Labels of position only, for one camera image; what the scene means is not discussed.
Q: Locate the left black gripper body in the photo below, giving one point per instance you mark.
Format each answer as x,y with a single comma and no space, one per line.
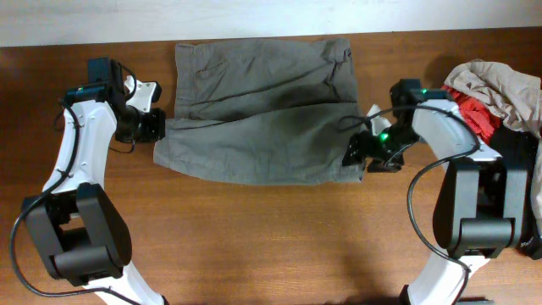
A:
146,126

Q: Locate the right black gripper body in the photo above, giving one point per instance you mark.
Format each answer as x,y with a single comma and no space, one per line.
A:
386,148

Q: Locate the grey cargo shorts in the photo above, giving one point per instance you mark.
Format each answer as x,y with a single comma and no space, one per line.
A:
262,112

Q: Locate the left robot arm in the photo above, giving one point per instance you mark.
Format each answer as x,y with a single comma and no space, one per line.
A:
79,234

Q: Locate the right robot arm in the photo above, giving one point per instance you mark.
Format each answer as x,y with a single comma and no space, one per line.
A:
480,209

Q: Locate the red garment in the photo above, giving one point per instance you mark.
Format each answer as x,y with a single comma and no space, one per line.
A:
477,116

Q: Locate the black garment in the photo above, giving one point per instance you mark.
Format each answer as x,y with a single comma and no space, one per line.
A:
518,150

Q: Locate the beige garment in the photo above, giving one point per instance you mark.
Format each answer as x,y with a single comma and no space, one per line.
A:
511,96

